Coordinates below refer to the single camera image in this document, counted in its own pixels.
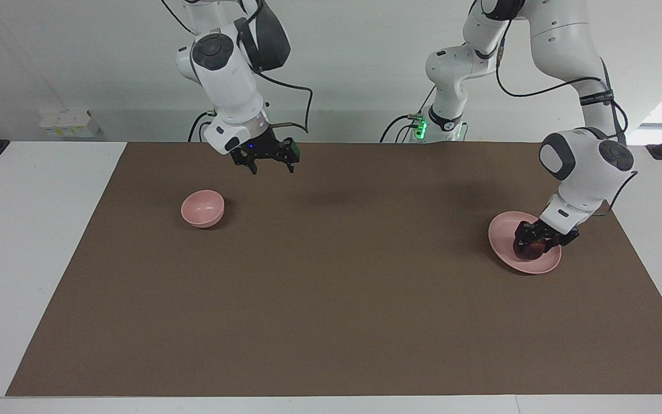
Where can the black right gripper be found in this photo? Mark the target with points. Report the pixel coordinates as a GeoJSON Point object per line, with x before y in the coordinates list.
{"type": "Point", "coordinates": [262, 145]}

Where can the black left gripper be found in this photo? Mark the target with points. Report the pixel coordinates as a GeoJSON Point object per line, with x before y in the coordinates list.
{"type": "Point", "coordinates": [550, 230]}

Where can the dark red apple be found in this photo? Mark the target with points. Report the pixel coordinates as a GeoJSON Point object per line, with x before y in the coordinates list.
{"type": "Point", "coordinates": [529, 250]}

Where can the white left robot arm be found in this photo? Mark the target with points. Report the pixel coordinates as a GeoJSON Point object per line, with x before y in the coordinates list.
{"type": "Point", "coordinates": [572, 57]}

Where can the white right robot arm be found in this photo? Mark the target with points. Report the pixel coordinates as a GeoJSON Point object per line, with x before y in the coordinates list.
{"type": "Point", "coordinates": [227, 75]}

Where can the pink plate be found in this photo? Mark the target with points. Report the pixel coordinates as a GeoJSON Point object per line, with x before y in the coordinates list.
{"type": "Point", "coordinates": [509, 230]}

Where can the pink bowl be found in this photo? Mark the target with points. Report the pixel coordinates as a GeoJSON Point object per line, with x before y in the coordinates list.
{"type": "Point", "coordinates": [201, 208]}

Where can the brown table mat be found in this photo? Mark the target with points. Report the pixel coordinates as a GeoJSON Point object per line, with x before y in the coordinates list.
{"type": "Point", "coordinates": [337, 276]}

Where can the white wall boxes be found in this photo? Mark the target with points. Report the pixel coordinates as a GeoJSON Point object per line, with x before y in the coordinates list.
{"type": "Point", "coordinates": [69, 123]}

